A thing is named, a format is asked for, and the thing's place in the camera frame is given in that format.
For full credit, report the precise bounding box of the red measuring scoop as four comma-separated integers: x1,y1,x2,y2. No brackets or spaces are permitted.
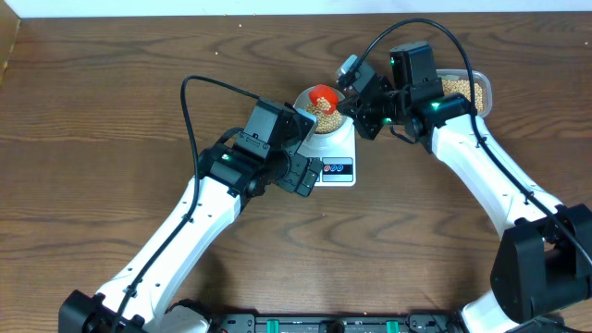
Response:
308,84,339,116

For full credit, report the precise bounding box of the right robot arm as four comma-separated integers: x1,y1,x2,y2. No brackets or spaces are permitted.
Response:
338,42,591,332

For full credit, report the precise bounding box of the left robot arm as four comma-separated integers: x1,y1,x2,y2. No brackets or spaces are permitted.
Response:
58,143,323,333

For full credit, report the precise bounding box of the white digital kitchen scale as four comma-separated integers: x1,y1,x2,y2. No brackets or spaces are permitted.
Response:
298,116,357,187

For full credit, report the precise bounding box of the white bowl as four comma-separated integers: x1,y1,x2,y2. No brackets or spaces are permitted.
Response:
294,86,345,134

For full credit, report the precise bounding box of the clear plastic soybean container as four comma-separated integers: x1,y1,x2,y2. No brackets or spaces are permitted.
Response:
434,68,494,117

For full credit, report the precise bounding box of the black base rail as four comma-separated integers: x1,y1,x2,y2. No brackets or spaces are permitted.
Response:
166,300,565,333

